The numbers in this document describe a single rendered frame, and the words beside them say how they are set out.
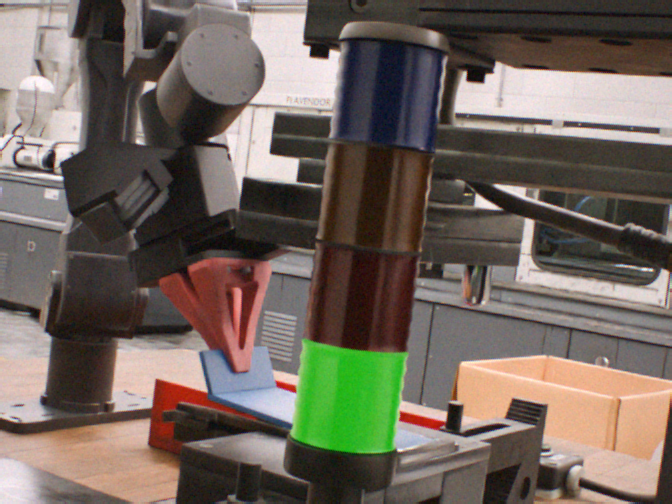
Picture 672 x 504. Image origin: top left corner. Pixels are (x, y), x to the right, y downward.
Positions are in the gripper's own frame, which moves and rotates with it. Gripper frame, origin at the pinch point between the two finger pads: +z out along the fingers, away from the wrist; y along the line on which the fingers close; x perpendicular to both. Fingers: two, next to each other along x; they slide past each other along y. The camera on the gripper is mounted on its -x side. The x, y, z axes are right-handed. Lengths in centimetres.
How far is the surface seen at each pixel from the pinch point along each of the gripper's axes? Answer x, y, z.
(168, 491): 3.6, -11.9, 7.2
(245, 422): -4.0, 2.9, 4.5
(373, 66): -27.9, 30.7, -3.7
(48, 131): 538, -562, -302
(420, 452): -0.8, 12.8, 8.9
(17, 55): 682, -731, -468
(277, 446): -6.2, 6.6, 6.5
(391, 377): -26.5, 27.6, 6.3
